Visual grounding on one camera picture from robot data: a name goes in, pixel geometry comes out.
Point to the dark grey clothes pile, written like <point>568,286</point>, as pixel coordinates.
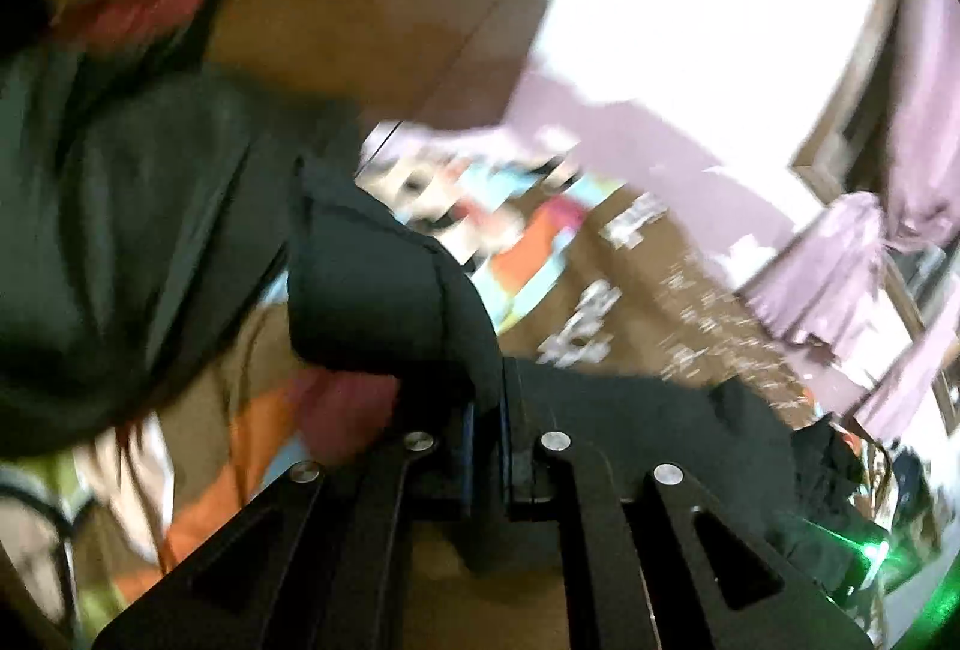
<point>144,209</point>

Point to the brown cartoon monkey bedsheet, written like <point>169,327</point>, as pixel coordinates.
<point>576,271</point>

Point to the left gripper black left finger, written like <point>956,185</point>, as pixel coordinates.
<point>319,559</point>

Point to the left purple curtain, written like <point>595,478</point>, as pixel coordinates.
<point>821,290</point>

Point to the right purple curtain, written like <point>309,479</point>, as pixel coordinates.
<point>920,197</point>

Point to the large black jacket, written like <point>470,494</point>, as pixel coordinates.
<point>371,296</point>

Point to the red cloth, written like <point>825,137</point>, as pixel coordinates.
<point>108,25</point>

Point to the purple curtain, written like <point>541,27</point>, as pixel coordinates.
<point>821,290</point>
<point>920,197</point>

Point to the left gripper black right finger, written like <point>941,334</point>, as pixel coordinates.
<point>667,502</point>

